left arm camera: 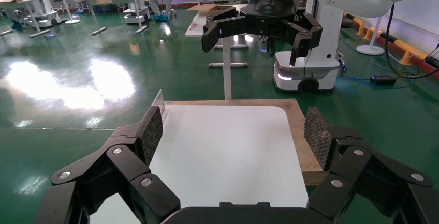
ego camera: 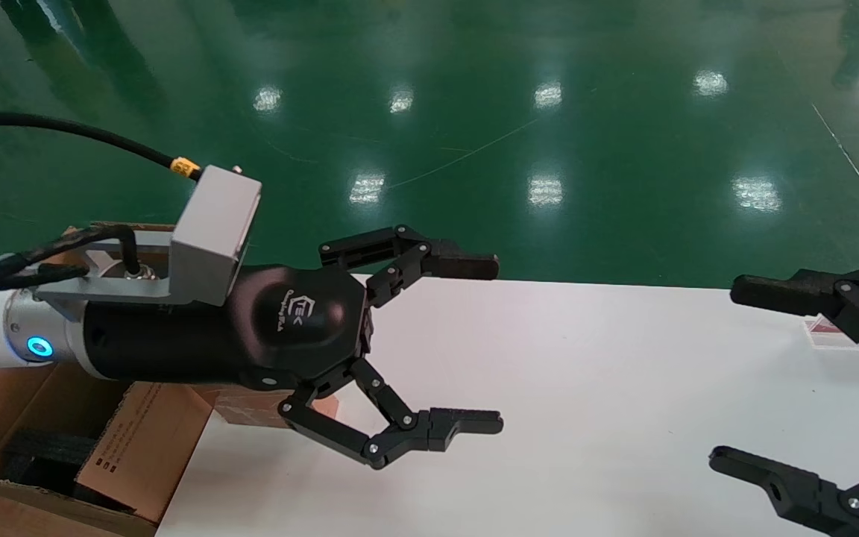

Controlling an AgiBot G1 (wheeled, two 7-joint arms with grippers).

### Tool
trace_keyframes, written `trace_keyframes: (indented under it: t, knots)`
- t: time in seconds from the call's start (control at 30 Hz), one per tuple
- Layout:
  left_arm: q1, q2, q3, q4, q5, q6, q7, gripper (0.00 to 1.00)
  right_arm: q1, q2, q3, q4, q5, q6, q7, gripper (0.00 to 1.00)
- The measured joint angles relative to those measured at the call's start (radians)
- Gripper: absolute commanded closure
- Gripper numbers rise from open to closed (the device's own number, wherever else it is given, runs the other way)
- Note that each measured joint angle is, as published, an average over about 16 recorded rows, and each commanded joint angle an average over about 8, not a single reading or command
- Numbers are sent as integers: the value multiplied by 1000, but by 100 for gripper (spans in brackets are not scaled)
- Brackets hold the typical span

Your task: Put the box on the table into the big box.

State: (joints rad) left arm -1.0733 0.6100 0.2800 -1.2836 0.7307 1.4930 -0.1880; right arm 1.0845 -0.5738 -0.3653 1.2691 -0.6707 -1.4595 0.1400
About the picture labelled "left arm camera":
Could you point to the white work table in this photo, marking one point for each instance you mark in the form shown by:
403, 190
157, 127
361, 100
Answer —
17, 2

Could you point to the white height-adjustable table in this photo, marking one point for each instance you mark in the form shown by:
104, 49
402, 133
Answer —
227, 78

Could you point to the black power adapter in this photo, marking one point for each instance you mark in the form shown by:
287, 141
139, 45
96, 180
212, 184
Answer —
383, 80

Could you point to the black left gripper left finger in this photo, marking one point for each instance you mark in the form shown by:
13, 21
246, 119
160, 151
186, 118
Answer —
127, 167

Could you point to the white round-base stand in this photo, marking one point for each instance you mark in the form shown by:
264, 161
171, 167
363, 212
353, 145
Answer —
370, 49

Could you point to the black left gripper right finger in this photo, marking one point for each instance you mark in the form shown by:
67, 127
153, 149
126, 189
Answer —
353, 167

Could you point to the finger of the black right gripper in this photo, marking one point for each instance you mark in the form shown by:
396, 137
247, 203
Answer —
305, 34
223, 27

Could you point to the flat cardboard box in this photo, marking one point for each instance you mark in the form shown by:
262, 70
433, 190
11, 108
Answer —
209, 8

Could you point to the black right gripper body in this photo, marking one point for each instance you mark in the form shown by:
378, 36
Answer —
274, 3

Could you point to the yellow black floor barrier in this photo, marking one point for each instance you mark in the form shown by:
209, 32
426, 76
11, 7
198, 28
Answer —
404, 46

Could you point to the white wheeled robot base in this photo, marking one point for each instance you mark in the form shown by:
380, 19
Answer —
135, 16

